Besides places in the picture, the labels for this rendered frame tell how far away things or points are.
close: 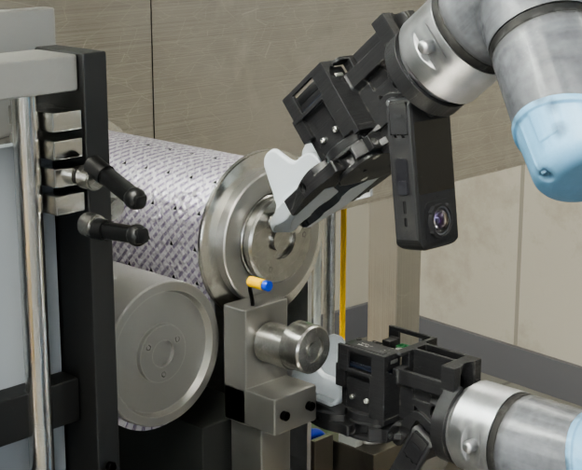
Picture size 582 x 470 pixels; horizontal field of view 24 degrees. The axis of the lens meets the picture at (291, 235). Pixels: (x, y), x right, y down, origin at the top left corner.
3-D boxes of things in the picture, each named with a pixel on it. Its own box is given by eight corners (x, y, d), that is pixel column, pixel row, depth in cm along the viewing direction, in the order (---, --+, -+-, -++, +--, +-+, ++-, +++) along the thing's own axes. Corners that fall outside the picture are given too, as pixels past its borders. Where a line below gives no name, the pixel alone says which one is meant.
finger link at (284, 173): (249, 180, 113) (316, 118, 107) (282, 241, 111) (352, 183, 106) (223, 185, 111) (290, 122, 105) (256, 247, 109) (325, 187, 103)
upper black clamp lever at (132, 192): (131, 215, 80) (135, 195, 79) (80, 174, 82) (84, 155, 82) (148, 212, 80) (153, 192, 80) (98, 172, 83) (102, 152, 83)
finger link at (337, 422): (321, 382, 122) (396, 407, 117) (321, 401, 123) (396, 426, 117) (285, 396, 119) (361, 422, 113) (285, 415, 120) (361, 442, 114)
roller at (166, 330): (107, 445, 106) (103, 297, 103) (-70, 367, 123) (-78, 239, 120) (220, 404, 114) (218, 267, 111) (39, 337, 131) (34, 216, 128)
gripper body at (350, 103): (340, 95, 110) (433, 6, 102) (391, 185, 108) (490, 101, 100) (273, 105, 105) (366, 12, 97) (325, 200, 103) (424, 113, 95)
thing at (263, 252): (270, 301, 114) (238, 233, 110) (253, 297, 115) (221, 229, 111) (323, 244, 118) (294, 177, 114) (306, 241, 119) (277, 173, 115)
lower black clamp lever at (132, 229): (136, 249, 80) (134, 227, 79) (84, 241, 83) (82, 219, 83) (154, 245, 81) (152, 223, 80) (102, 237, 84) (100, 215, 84)
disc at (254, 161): (205, 341, 112) (195, 168, 108) (201, 340, 113) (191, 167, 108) (326, 295, 122) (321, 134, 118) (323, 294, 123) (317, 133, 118)
